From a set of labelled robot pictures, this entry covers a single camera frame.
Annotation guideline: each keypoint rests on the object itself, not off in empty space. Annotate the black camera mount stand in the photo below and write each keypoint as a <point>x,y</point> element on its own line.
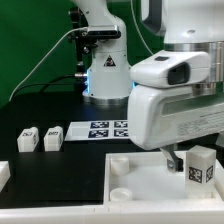
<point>83,45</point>

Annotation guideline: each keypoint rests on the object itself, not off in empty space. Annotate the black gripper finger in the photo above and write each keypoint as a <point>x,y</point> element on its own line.
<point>174,163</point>
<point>220,139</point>

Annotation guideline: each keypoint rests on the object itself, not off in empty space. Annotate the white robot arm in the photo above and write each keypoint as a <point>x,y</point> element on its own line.
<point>185,25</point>

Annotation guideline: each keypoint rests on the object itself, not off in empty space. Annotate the white square tabletop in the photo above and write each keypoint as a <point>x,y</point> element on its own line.
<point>144,177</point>

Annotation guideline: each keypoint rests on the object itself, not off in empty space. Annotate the grey camera bar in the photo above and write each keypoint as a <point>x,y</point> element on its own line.
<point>104,32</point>

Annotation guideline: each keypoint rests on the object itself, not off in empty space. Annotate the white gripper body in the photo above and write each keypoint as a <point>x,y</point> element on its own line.
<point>161,117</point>

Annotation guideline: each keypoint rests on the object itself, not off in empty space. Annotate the white fiducial tag plate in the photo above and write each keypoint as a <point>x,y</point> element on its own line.
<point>97,130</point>

